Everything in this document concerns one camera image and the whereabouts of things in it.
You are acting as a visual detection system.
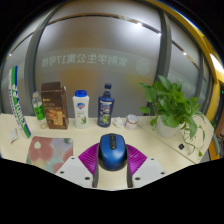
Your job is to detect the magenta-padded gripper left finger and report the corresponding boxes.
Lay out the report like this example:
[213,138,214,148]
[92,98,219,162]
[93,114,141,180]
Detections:
[54,142,101,189]

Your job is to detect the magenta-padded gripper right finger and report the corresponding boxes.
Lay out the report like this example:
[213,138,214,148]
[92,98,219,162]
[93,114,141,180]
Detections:
[125,143,167,189]

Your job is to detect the blue and black computer mouse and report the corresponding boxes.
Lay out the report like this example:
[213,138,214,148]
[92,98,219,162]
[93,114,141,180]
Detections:
[97,132,128,172]

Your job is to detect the floral pastel mouse pad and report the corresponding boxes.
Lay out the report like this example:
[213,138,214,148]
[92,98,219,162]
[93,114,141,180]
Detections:
[25,135,74,174]

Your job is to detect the small white jar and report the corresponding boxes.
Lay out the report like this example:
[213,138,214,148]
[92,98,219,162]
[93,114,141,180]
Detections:
[124,114,139,131]

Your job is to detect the crumpled white tissue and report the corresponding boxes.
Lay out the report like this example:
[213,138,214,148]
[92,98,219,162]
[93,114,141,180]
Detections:
[112,117,125,129]

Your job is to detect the white bottle with blue cap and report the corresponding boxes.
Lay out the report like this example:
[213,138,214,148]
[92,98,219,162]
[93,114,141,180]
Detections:
[72,89,90,129]

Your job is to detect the dark blue pump bottle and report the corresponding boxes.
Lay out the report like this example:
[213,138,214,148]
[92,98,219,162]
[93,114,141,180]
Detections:
[97,82,116,128]

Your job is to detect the brown cracker box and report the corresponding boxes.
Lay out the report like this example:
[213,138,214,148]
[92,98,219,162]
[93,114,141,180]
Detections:
[40,81,70,130]

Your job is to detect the green plant in white pot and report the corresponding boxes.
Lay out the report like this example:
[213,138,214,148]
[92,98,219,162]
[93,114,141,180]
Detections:
[138,74,207,158]

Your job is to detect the clear bottle with green label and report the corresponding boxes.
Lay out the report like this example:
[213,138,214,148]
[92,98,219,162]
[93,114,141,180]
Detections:
[31,91,49,130]

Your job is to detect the white green shuttlecock tube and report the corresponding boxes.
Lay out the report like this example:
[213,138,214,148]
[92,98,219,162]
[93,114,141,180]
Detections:
[8,65,33,139]

